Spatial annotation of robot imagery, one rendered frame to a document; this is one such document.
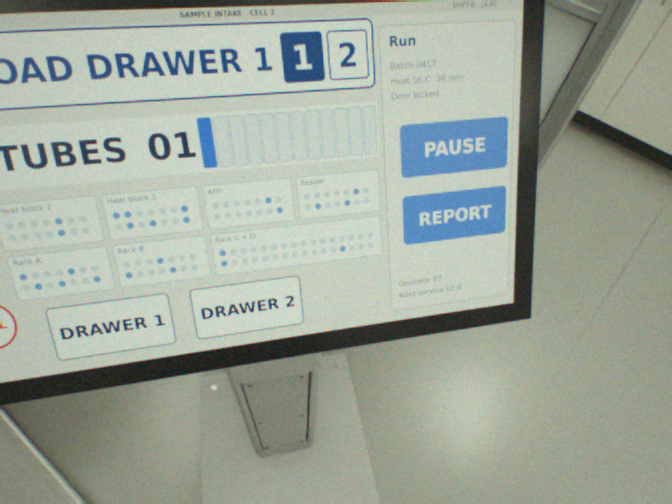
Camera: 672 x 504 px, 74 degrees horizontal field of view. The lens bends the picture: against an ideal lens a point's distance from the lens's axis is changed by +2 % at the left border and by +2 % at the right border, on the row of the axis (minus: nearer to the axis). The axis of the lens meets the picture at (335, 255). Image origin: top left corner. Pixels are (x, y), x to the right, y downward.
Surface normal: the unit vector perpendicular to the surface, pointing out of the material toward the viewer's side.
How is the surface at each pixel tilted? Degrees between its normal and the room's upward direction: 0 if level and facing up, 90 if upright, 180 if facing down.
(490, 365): 0
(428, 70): 50
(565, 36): 90
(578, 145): 0
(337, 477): 3
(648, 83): 90
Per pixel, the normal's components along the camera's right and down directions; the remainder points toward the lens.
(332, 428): 0.14, -0.59
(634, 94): -0.67, 0.58
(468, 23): 0.19, 0.24
